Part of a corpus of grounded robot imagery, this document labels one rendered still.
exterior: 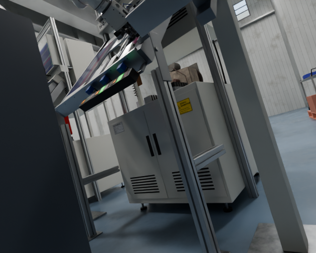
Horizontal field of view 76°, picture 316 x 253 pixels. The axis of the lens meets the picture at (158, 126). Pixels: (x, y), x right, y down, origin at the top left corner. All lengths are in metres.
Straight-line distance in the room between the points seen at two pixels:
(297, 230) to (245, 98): 0.39
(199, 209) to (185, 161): 0.15
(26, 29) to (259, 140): 0.61
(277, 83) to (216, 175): 9.23
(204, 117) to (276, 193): 0.42
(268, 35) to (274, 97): 2.63
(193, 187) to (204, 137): 0.33
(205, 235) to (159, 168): 0.51
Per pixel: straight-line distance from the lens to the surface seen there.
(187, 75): 7.17
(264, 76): 10.11
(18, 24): 0.47
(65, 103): 1.13
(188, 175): 0.65
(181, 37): 1.42
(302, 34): 9.39
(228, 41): 0.68
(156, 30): 0.85
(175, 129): 0.64
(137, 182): 1.29
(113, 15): 1.05
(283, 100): 10.04
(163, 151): 1.08
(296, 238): 0.74
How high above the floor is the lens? 0.42
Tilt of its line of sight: 3 degrees up
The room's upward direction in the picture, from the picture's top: 16 degrees counter-clockwise
